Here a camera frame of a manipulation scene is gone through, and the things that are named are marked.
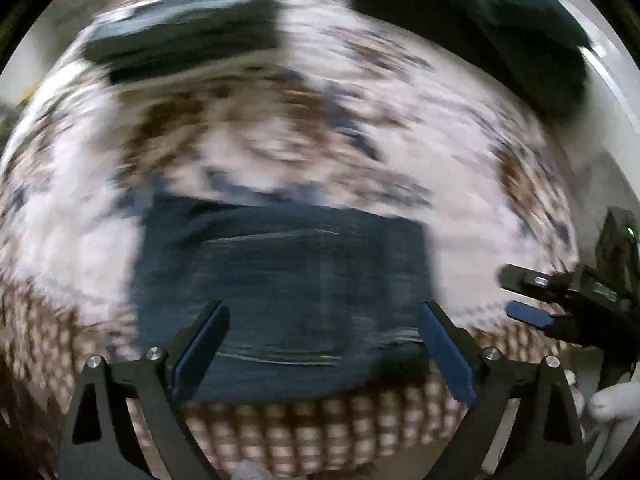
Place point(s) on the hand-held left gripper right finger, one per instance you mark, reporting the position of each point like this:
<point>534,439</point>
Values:
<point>447,355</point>

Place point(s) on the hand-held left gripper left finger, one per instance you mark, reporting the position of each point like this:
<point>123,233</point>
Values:
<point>200,347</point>

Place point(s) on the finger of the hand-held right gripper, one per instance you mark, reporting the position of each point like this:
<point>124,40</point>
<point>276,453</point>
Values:
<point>537,280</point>
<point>530,314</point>

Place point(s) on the dark blue jeans pants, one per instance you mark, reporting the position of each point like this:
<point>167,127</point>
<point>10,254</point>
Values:
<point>280,280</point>

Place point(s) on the person's right hand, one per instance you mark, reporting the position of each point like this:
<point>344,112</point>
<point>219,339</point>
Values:
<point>615,401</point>

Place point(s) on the white headboard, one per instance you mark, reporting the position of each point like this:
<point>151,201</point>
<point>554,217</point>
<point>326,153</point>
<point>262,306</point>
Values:
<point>612,105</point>

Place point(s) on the patterned brown white tablecloth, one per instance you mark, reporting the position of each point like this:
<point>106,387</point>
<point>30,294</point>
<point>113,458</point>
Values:
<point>300,135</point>

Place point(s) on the dark teal plush blanket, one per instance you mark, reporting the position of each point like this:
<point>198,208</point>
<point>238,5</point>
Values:
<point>465,25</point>

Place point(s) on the folded dark grey garment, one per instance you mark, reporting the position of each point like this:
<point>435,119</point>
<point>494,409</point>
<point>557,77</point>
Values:
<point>185,30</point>

